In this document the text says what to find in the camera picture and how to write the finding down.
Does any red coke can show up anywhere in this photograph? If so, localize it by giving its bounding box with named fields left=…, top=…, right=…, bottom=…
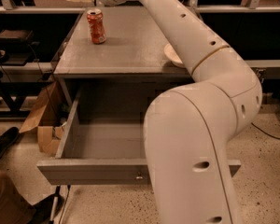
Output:
left=87, top=8, right=106, bottom=44

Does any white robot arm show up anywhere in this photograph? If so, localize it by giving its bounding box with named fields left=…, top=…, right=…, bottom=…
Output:
left=98, top=0, right=262, bottom=224

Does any open grey top drawer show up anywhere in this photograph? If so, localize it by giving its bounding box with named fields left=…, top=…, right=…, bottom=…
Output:
left=37, top=83, right=237, bottom=187

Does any small metal drawer knob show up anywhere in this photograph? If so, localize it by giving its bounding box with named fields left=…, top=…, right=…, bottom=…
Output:
left=135, top=172, right=144, bottom=181

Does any grey cabinet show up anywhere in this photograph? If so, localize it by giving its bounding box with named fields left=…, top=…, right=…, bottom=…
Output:
left=54, top=7, right=192, bottom=109

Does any black box on shelf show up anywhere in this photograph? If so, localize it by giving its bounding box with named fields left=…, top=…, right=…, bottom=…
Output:
left=0, top=30, right=34, bottom=44

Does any white paper bowl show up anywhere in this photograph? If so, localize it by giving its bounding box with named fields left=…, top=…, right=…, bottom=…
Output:
left=163, top=43, right=185, bottom=68

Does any brown cardboard box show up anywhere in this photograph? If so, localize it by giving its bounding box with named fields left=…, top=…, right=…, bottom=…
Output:
left=20, top=81, right=65, bottom=156

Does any black shoe upper left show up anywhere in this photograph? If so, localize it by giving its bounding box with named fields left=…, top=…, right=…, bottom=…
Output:
left=0, top=127, right=19, bottom=159

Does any black shoe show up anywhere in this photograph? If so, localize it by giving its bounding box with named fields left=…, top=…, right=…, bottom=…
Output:
left=0, top=127, right=19, bottom=159
left=28, top=194, right=54, bottom=224

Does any black shoe lower left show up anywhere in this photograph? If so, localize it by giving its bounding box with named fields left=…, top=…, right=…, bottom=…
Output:
left=28, top=194, right=54, bottom=224

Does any tan trouser leg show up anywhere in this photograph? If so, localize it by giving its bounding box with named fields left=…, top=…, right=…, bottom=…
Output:
left=0, top=171, right=35, bottom=224

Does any black floor cable right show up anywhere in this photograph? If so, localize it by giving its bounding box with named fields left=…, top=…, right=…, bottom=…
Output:
left=251, top=121, right=280, bottom=141

